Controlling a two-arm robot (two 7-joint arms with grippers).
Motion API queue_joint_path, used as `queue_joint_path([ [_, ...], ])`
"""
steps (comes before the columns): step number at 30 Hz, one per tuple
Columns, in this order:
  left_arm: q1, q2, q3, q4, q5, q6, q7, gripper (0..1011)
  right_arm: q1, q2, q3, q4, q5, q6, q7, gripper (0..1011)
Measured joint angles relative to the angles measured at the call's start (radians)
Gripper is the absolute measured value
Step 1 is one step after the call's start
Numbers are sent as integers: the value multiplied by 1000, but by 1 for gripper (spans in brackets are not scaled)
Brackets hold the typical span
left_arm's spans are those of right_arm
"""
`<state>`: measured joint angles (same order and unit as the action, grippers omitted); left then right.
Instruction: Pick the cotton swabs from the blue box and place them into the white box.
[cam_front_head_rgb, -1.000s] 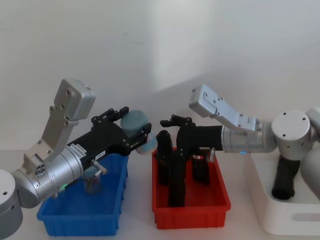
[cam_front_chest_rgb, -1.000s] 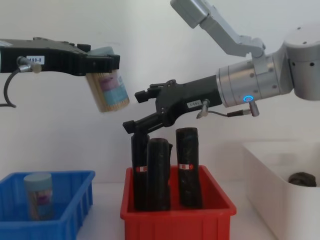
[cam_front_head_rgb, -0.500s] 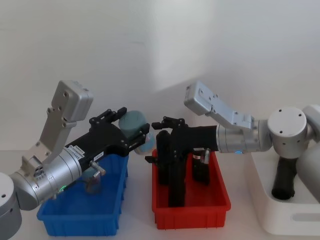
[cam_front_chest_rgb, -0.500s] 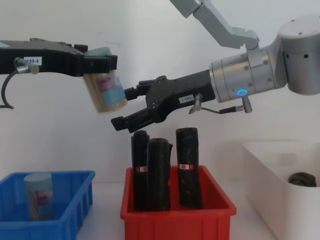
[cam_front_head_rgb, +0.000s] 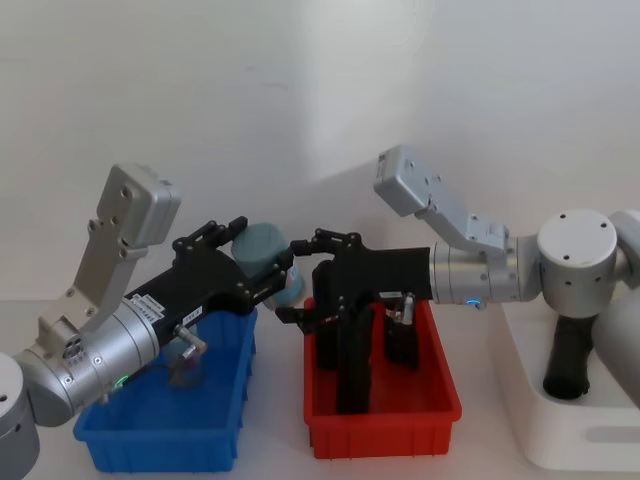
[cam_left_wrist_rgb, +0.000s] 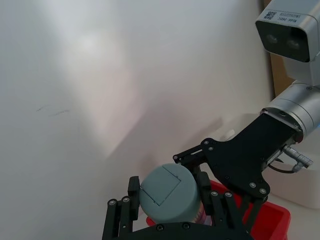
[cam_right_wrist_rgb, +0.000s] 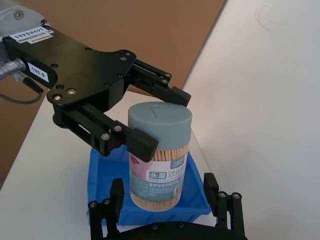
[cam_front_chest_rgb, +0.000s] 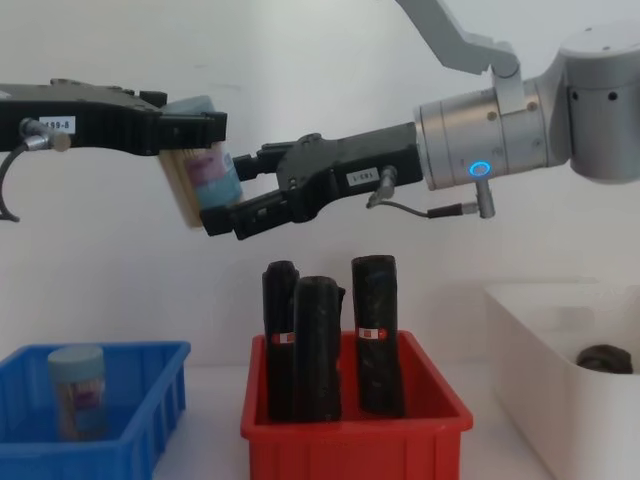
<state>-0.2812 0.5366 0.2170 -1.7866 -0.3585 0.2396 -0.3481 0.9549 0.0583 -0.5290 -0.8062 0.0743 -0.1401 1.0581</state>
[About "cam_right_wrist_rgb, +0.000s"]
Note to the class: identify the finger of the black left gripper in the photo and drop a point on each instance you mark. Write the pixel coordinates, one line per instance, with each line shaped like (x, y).
(160, 82)

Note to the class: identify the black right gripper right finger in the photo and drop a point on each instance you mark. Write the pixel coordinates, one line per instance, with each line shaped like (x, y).
(212, 195)

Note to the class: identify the toothpick jar with grey lid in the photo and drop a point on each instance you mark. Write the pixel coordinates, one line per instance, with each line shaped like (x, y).
(160, 180)

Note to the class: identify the white table cloth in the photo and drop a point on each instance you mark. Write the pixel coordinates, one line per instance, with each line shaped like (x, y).
(37, 175)

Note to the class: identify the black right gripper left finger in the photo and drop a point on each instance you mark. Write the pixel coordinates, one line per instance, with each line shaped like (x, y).
(117, 197)

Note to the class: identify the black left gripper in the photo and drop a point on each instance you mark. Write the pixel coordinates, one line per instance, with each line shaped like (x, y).
(75, 67)

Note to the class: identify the blue plastic tray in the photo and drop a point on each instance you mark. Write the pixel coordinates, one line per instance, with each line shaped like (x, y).
(196, 200)

